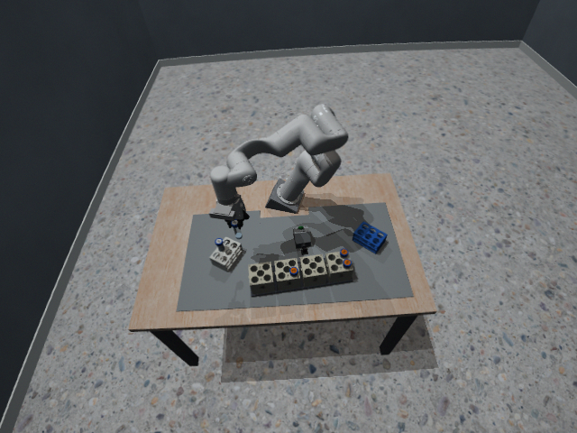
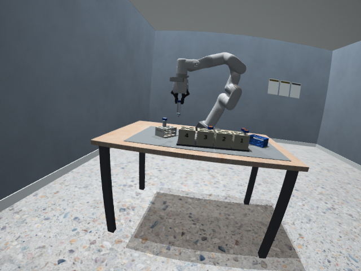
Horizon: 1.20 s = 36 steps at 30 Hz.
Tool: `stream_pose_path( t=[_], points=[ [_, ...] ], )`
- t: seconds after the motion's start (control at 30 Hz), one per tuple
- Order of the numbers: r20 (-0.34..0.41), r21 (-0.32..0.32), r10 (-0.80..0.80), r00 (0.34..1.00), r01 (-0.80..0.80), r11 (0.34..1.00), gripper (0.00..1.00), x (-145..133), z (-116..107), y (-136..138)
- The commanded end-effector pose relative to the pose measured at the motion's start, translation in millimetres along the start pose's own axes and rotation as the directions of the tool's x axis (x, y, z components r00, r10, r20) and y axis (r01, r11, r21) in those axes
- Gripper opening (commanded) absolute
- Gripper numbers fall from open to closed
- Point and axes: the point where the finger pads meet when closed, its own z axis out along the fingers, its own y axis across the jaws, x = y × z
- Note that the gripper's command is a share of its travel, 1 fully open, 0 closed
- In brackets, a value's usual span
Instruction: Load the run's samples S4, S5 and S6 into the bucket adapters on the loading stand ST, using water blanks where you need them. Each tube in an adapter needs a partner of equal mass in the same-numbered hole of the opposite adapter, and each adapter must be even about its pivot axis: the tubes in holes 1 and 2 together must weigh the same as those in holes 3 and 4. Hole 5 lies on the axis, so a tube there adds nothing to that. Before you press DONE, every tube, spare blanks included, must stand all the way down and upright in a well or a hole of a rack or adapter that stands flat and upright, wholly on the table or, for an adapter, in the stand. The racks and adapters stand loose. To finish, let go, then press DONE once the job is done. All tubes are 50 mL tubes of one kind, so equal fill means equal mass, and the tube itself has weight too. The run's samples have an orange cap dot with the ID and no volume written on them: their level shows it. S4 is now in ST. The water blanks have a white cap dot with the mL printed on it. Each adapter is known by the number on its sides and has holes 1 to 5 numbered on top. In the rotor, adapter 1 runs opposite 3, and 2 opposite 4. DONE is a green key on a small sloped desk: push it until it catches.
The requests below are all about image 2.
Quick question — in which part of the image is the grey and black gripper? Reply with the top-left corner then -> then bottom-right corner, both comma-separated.
171,78 -> 189,104

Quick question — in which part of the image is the blue tube rack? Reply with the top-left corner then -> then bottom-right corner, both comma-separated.
249,134 -> 269,148

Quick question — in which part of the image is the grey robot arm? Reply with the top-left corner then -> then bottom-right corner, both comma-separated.
170,53 -> 246,128

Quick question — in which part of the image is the white tube rack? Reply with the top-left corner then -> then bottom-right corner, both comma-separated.
155,125 -> 177,138

